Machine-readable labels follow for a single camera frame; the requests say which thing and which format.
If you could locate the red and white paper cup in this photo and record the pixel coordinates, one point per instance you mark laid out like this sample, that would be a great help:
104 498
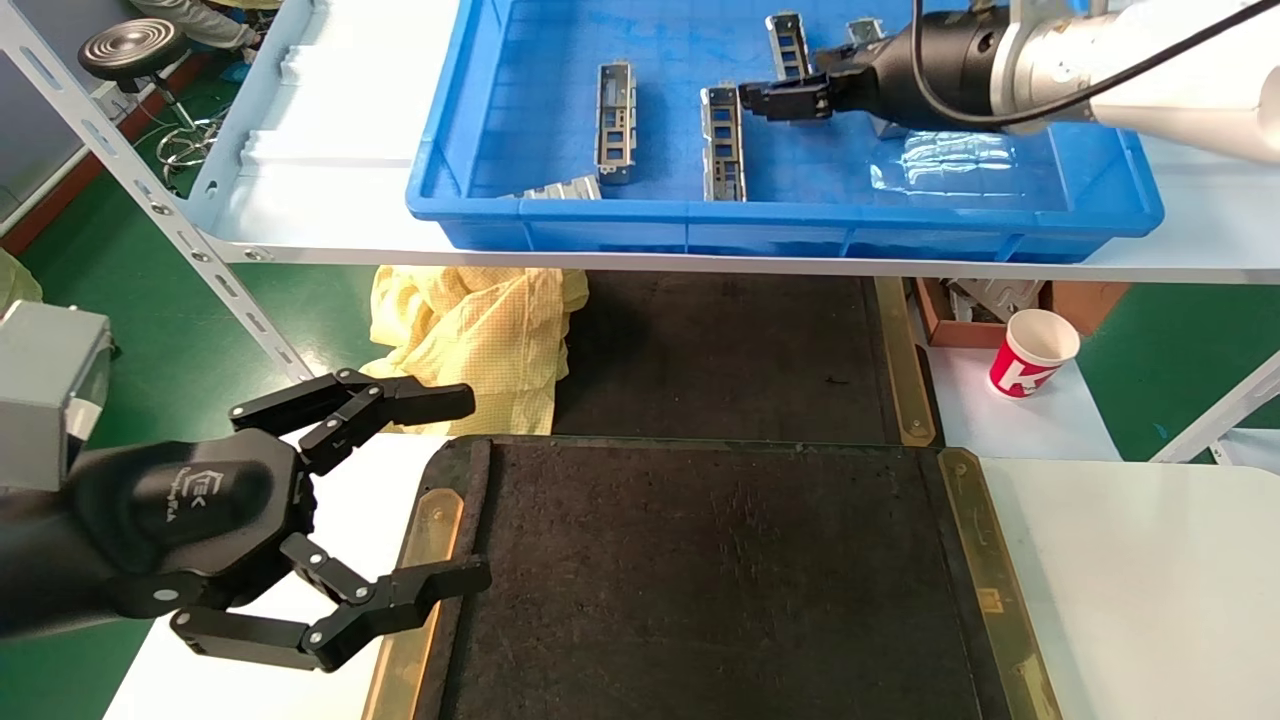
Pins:
1030 355

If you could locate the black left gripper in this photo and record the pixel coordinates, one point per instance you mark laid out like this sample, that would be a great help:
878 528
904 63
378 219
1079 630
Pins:
190 510

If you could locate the black felt tray brass edges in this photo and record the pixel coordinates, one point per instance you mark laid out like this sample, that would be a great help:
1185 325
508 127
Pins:
720 350

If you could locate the pale yellow cloth bundle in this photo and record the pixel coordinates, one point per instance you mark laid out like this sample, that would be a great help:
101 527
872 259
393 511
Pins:
15 280

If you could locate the crumpled yellow garment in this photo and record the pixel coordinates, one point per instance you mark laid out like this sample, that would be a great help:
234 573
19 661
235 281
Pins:
470 340

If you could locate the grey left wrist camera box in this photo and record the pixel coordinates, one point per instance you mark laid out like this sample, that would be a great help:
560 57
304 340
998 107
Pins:
45 390

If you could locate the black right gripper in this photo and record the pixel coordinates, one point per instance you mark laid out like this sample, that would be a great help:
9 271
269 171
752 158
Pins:
950 70

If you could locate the metal parts pile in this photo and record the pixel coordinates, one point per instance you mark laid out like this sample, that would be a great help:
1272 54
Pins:
990 298

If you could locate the blue plastic bin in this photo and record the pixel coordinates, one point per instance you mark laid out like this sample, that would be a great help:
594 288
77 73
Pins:
800 225

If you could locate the black conveyor mat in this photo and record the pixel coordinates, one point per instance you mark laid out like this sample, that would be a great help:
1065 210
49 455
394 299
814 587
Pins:
700 580

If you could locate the grey metal bracket part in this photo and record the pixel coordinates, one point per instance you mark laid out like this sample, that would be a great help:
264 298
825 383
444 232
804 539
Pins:
865 30
565 189
723 143
788 45
615 122

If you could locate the brown cardboard box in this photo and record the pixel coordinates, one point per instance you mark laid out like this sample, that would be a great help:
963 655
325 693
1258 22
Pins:
1090 300

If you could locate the black stool chrome base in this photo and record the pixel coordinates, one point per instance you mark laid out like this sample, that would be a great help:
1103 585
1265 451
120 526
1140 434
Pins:
135 50

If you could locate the perforated white shelf post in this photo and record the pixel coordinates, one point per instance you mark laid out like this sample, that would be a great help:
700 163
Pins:
1220 405
130 165

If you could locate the clear plastic bag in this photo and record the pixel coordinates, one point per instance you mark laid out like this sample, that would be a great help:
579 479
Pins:
940 165

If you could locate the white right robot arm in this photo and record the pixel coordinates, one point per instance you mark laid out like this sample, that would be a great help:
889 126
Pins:
1200 110

